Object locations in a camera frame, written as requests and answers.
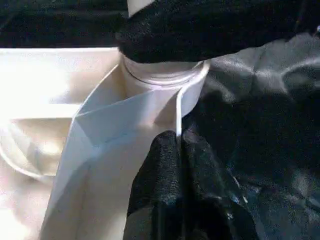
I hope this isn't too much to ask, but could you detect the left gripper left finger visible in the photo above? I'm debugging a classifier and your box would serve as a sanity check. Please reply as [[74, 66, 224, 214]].
[[123, 130, 185, 240]]

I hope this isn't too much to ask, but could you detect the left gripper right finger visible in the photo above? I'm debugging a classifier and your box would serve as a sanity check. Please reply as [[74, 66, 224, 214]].
[[181, 128, 258, 240]]

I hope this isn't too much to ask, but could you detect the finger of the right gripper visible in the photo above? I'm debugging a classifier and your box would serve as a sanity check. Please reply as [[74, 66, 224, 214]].
[[115, 0, 320, 65]]

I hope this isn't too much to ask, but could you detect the white plastic table leg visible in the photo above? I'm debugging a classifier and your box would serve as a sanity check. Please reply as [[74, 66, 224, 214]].
[[122, 0, 208, 87]]

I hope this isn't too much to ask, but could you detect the white plastic table top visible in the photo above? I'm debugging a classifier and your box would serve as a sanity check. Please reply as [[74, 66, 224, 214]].
[[0, 46, 211, 240]]

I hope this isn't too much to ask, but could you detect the black mat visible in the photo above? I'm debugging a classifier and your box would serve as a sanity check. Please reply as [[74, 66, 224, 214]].
[[0, 0, 320, 240]]

